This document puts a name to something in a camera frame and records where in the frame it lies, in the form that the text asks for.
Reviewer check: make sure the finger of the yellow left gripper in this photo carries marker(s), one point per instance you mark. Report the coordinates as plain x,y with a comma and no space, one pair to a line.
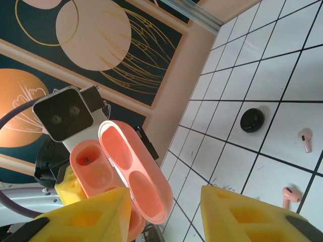
70,187

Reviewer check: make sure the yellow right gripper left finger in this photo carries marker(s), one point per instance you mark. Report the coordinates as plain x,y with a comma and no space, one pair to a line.
88,221

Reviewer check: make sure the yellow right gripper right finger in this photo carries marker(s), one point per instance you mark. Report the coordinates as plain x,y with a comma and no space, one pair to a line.
239,221

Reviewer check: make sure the pink earbud charging case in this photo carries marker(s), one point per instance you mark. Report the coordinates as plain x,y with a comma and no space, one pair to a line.
141,186

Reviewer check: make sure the small black round cap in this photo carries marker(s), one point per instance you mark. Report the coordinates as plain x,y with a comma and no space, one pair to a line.
252,120

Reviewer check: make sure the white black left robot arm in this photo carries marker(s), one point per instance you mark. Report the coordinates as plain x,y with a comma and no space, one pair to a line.
38,201

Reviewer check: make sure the dark panel pink circle gold lines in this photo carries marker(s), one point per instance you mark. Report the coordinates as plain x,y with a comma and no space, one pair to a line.
101,37

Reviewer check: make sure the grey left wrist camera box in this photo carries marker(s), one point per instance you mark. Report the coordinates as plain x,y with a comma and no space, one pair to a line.
63,113

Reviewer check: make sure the aluminium corner post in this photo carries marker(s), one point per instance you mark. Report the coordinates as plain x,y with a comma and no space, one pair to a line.
199,15

